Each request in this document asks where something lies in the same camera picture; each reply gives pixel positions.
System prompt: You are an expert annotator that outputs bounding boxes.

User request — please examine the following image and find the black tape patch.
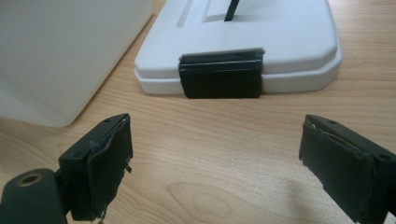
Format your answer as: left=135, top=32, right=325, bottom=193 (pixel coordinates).
left=178, top=48, right=265, bottom=100

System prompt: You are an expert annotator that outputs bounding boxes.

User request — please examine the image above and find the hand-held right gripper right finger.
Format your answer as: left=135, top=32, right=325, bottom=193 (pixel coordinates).
left=298, top=114, right=396, bottom=224

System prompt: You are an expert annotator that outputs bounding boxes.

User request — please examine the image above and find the black strip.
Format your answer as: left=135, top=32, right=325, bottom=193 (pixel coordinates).
left=223, top=0, right=241, bottom=22

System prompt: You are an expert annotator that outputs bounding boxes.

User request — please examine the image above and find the white plastic container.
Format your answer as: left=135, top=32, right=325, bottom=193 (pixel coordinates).
left=0, top=0, right=154, bottom=128

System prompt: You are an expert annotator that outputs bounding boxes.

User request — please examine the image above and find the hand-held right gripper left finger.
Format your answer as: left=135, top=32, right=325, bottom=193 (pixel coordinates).
left=58, top=113, right=134, bottom=222

